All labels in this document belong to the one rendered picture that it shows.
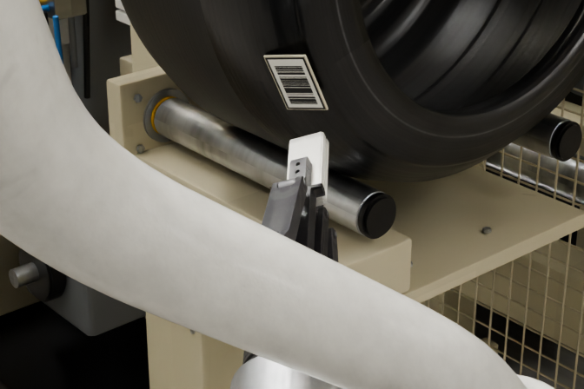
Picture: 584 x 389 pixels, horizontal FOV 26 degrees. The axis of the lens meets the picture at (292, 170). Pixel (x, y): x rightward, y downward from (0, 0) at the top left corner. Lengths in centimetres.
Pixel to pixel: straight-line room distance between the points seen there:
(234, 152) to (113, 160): 76
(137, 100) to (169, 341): 41
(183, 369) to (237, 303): 111
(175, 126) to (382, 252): 30
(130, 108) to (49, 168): 88
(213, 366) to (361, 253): 50
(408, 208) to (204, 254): 87
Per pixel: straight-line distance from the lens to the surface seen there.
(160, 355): 172
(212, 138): 133
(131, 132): 140
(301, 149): 102
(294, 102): 108
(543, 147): 137
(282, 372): 84
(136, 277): 56
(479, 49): 146
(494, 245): 135
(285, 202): 93
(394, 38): 149
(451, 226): 139
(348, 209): 118
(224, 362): 166
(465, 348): 64
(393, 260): 121
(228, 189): 132
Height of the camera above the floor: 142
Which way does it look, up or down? 24 degrees down
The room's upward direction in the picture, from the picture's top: straight up
